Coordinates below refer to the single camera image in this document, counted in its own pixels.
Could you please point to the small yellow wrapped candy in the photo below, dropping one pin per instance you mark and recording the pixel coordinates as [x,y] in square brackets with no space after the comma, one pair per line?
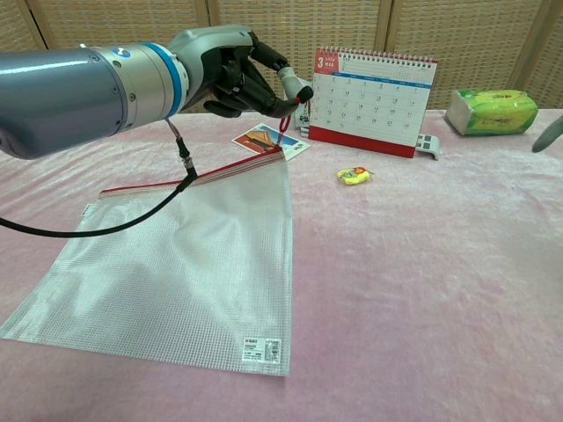
[354,176]

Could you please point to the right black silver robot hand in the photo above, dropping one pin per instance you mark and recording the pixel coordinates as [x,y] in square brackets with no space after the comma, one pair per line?
[547,136]

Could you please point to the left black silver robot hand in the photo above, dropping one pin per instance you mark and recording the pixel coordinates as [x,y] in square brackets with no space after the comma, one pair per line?
[211,66]

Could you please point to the white grey plastic holder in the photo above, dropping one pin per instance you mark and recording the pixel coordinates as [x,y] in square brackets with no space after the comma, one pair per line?
[429,145]

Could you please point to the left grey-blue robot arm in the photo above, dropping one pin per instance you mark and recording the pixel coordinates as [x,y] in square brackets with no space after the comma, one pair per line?
[75,96]

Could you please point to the clear mesh zipper pouch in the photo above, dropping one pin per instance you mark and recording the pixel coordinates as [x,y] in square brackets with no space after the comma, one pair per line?
[176,264]

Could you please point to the pink tablecloth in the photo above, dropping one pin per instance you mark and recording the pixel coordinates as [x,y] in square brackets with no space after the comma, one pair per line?
[418,285]

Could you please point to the postcard with temple picture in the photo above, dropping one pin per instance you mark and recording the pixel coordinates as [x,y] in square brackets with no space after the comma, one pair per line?
[259,138]

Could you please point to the woven bamboo folding screen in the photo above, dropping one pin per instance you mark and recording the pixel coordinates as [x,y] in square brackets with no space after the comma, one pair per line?
[374,26]

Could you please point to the green tissue pack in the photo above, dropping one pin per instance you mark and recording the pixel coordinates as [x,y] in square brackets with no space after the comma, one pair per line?
[492,112]

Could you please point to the red white desk calendar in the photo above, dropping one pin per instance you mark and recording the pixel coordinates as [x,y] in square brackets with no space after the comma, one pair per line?
[374,105]

